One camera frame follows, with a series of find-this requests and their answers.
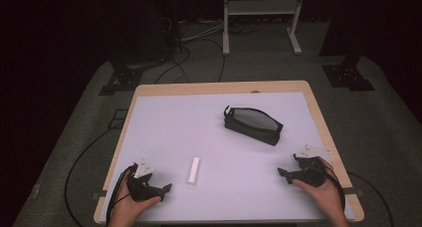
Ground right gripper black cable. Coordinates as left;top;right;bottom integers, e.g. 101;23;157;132
317;156;346;212

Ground black stand base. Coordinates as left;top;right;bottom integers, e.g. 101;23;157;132
98;59;144;97
321;54;376;92

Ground black floor cable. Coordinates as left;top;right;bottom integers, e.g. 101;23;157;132
153;37;227;85

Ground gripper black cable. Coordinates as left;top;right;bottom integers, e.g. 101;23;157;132
105;163;137;225
317;156;346;212

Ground white floor cables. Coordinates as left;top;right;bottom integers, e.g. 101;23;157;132
178;19;225;44

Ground person's left hand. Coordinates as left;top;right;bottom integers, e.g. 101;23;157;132
107;178;162;227

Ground person's right hand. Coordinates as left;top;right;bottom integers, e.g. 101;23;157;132
292;156;350;227

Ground black pencil case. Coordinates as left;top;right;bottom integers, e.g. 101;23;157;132
223;105;285;146

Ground white metal stand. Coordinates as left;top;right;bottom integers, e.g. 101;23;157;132
222;0;307;56

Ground white table mat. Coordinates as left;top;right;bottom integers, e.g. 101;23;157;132
99;92;356;225

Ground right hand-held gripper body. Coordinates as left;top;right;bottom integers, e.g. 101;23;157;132
286;144;332;188

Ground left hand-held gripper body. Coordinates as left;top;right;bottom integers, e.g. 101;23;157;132
125;158;166;202

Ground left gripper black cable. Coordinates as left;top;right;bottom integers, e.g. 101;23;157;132
105;163;137;225

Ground white eraser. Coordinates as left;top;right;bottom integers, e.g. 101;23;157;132
186;156;201;185

